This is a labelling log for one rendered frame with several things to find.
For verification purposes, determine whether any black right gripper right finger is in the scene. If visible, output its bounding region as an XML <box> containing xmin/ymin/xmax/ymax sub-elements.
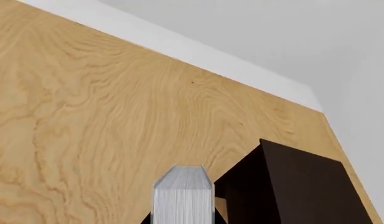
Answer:
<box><xmin>213</xmin><ymin>207</ymin><xmax>228</xmax><ymax>224</ymax></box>

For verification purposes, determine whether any book with grey page edges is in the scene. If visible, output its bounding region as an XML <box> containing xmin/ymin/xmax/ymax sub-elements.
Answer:
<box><xmin>151</xmin><ymin>164</ymin><xmax>216</xmax><ymax>224</ymax></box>

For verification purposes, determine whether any dark brown cabinet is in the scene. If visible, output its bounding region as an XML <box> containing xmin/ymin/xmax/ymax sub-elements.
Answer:
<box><xmin>214</xmin><ymin>138</ymin><xmax>375</xmax><ymax>224</ymax></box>

